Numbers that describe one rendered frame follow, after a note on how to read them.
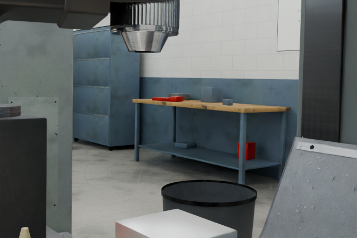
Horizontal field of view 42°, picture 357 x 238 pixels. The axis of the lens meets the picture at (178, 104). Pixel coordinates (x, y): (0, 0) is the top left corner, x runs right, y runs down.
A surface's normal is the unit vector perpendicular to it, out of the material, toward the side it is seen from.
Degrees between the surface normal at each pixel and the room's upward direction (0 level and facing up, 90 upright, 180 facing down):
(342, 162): 63
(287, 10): 90
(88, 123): 90
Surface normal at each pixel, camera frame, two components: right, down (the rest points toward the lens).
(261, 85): -0.79, 0.02
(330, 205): -0.71, -0.42
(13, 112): 0.96, 0.04
